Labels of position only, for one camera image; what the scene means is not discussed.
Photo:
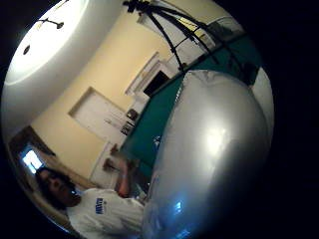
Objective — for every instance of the green table cloth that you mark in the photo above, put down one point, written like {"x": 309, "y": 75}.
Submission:
{"x": 149, "y": 122}

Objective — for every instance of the dark box on shelf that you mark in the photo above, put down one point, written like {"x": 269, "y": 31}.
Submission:
{"x": 132, "y": 114}

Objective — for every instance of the silver shiny foil bag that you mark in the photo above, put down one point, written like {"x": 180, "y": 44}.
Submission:
{"x": 199, "y": 149}

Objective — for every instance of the white door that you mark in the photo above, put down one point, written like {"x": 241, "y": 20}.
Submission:
{"x": 99, "y": 116}

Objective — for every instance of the the person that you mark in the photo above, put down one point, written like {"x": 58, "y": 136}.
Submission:
{"x": 99, "y": 209}

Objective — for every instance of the bright window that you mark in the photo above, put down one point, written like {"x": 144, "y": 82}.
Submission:
{"x": 32, "y": 161}

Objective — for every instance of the black ceiling pipe fixture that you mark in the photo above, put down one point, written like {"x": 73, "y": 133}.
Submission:
{"x": 51, "y": 22}

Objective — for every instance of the round black ceiling fixture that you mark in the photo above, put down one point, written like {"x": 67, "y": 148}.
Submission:
{"x": 26, "y": 49}

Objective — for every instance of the black wall screen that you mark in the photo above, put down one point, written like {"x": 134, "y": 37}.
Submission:
{"x": 156, "y": 83}

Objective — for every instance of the white door frame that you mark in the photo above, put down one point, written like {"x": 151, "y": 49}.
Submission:
{"x": 146, "y": 74}

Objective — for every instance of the black camera tripod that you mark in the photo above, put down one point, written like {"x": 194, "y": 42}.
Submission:
{"x": 172, "y": 36}

